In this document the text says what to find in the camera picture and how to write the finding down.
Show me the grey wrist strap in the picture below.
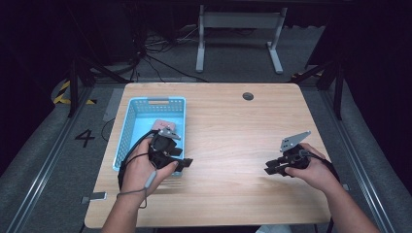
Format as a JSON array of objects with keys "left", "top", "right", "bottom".
[{"left": 116, "top": 170, "right": 158, "bottom": 210}]

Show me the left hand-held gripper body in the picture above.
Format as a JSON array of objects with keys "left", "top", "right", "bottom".
[{"left": 148, "top": 126, "right": 183, "bottom": 170}]

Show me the person's left hand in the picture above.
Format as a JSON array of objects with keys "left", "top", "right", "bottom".
[{"left": 120, "top": 137, "right": 180, "bottom": 197}]

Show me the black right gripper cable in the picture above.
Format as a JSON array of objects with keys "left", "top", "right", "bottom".
[{"left": 300, "top": 149, "right": 342, "bottom": 233}]

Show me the bundle of black floor cables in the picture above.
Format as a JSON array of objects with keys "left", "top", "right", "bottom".
[{"left": 127, "top": 23, "right": 209, "bottom": 83}]

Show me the light blue plastic basket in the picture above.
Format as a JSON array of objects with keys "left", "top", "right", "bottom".
[{"left": 112, "top": 95, "right": 188, "bottom": 178}]

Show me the person's white clothing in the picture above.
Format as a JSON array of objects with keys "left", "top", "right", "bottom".
[{"left": 254, "top": 224, "right": 293, "bottom": 233}]

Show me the grey metal floor rail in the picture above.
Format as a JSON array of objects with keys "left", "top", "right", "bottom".
[
  {"left": 5, "top": 86, "right": 95, "bottom": 233},
  {"left": 319, "top": 89, "right": 396, "bottom": 233}
]

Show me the thin black floor cable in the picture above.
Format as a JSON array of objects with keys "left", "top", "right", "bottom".
[{"left": 100, "top": 117, "right": 117, "bottom": 143}]

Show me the person's right hand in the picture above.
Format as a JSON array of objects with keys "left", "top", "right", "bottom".
[{"left": 284, "top": 142, "right": 336, "bottom": 196}]

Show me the white metal desk frame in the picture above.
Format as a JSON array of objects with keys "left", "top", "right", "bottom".
[{"left": 194, "top": 4, "right": 289, "bottom": 75}]

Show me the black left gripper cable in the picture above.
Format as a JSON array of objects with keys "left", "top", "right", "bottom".
[{"left": 117, "top": 128, "right": 160, "bottom": 191}]

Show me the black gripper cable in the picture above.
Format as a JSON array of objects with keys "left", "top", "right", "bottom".
[
  {"left": 300, "top": 149, "right": 342, "bottom": 233},
  {"left": 117, "top": 128, "right": 160, "bottom": 191}
]

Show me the black metal stand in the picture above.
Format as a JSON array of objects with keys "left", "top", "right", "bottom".
[
  {"left": 66, "top": 57, "right": 131, "bottom": 118},
  {"left": 291, "top": 57, "right": 345, "bottom": 121}
]

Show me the small grey table clamp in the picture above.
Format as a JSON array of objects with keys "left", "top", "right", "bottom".
[{"left": 81, "top": 191, "right": 108, "bottom": 205}]

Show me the yellow and black striped tape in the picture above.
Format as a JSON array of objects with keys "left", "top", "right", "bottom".
[{"left": 52, "top": 80, "right": 98, "bottom": 106}]

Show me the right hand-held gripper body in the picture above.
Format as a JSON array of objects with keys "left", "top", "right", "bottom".
[{"left": 279, "top": 130, "right": 313, "bottom": 170}]

